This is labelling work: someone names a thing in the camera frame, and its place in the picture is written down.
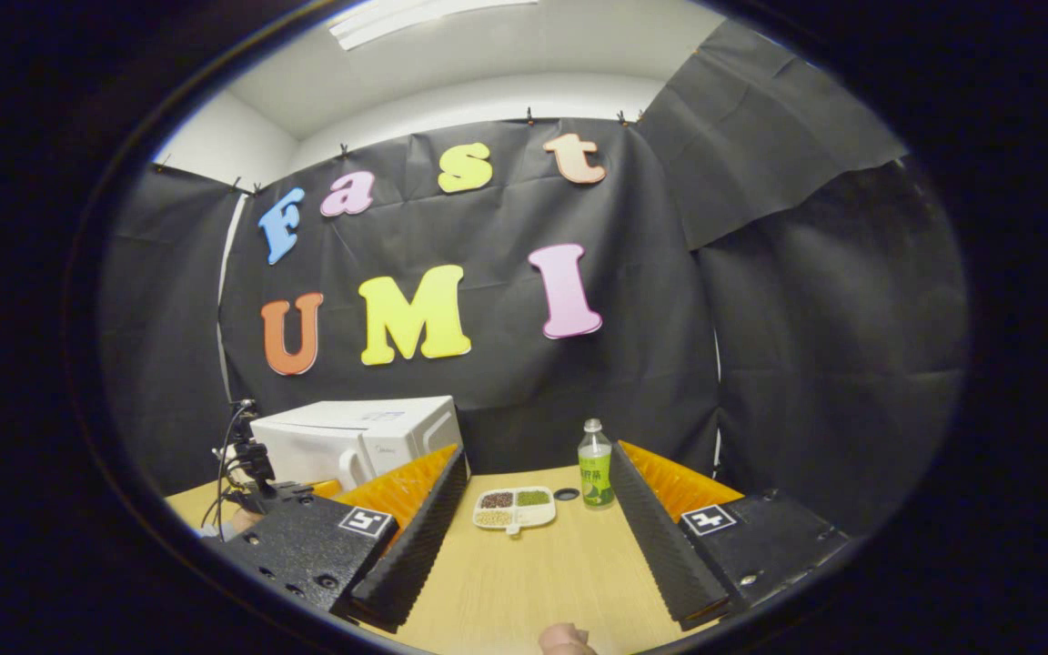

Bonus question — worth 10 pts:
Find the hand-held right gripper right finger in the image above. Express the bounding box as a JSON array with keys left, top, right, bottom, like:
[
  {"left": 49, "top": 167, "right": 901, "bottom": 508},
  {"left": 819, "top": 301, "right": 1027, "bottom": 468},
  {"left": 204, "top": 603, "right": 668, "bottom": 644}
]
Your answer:
[{"left": 609, "top": 440, "right": 852, "bottom": 633}]

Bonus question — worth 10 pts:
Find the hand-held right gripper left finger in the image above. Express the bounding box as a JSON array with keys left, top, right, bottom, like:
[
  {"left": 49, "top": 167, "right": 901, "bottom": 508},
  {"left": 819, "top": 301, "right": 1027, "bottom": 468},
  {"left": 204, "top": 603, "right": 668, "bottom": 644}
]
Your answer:
[{"left": 215, "top": 444, "right": 469, "bottom": 634}]

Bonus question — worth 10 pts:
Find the white microwave oven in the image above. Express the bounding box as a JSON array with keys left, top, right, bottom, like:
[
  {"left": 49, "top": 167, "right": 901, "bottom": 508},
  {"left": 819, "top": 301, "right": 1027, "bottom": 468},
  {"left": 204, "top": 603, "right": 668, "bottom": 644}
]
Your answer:
[{"left": 249, "top": 396, "right": 463, "bottom": 494}]

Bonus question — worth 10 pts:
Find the green label drink bottle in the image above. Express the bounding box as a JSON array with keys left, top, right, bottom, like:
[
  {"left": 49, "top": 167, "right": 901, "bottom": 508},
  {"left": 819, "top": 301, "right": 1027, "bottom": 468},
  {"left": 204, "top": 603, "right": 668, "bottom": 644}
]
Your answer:
[{"left": 578, "top": 418, "right": 617, "bottom": 509}]

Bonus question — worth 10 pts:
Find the white divided grain dish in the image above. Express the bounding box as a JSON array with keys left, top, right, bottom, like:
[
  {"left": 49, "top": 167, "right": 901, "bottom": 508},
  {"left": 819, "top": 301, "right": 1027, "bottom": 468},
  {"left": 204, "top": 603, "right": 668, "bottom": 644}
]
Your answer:
[{"left": 473, "top": 487, "right": 558, "bottom": 537}]

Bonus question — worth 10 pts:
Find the black backdrop cloth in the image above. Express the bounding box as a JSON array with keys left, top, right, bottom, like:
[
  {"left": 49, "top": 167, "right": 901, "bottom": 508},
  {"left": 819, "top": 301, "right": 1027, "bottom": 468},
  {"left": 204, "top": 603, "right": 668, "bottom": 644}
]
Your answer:
[{"left": 98, "top": 18, "right": 971, "bottom": 538}]

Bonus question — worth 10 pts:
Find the long ceiling light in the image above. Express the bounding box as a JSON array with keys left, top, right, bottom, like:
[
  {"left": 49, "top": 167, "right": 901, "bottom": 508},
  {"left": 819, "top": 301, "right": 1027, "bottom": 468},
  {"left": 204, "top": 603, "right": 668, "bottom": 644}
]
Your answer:
[{"left": 328, "top": 0, "right": 540, "bottom": 52}]

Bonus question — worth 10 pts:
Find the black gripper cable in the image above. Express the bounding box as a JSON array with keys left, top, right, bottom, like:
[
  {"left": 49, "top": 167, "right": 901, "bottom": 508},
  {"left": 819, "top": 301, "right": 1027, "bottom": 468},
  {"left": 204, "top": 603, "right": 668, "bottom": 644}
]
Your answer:
[{"left": 201, "top": 403, "right": 257, "bottom": 530}]

